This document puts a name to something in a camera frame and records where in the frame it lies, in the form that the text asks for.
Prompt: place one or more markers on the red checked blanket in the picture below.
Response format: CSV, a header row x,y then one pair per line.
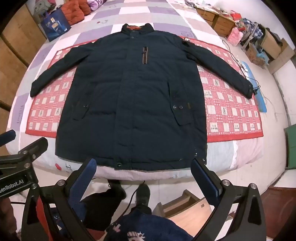
x,y
231,111

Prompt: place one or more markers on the green box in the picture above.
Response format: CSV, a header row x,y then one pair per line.
x,y
291,146

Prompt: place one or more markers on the large cardboard box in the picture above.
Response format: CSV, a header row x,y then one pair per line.
x,y
275,46

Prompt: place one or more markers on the person's leg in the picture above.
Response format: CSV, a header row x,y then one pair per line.
x,y
104,206
142,194

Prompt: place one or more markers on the pile of plaid clothes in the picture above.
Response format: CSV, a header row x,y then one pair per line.
x,y
251,27

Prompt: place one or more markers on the dark navy padded jacket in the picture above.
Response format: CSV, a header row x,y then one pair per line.
x,y
138,104

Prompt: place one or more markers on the light blue board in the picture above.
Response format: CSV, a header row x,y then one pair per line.
x,y
261,97

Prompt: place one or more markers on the wooden drawer cabinet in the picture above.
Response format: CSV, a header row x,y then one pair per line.
x,y
217,19

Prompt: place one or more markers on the purple floral cloth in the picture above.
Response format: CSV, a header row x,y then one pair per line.
x,y
97,4

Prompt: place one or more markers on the wooden stool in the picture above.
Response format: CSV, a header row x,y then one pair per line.
x,y
185,208

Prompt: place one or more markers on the person's left leg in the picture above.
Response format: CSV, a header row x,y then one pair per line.
x,y
104,206

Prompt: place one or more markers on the wooden wardrobe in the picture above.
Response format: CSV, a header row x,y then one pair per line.
x,y
16,51

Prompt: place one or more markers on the person's knitted blue sweater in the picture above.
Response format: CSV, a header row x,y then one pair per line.
x,y
148,228

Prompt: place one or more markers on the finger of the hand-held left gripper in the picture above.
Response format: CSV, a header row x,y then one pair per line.
x,y
7,136
34,146

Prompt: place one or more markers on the person's right leg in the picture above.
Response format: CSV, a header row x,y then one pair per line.
x,y
142,194

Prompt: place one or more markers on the person's left forearm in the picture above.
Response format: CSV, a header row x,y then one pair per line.
x,y
5,217

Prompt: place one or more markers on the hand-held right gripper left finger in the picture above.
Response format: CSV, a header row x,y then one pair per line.
x,y
85,178

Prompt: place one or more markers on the checkered bed sheet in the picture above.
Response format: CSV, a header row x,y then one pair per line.
x,y
161,14

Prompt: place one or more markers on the small cardboard box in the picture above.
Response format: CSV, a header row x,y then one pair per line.
x,y
253,54

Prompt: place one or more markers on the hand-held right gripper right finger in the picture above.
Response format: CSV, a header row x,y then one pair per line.
x,y
204,177

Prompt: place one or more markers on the blue shopping bag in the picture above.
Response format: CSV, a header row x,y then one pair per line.
x,y
55,24

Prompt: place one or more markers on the orange quilted cushion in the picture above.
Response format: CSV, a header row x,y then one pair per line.
x,y
72,11

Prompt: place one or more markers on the pink plush item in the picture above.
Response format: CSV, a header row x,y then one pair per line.
x,y
235,36

